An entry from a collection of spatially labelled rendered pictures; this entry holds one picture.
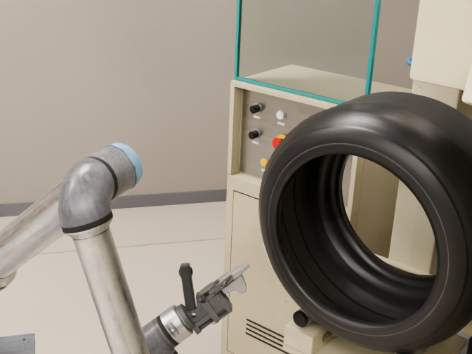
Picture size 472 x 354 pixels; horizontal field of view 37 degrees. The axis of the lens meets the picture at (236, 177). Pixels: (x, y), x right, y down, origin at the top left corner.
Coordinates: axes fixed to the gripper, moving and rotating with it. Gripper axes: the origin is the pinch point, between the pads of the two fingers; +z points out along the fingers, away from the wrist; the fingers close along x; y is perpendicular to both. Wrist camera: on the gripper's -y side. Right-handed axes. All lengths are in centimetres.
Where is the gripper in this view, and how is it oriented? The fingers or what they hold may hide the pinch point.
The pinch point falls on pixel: (243, 265)
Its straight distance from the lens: 179.7
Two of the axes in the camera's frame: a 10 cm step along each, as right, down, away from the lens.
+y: 5.9, 8.1, 0.4
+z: 8.1, -5.9, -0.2
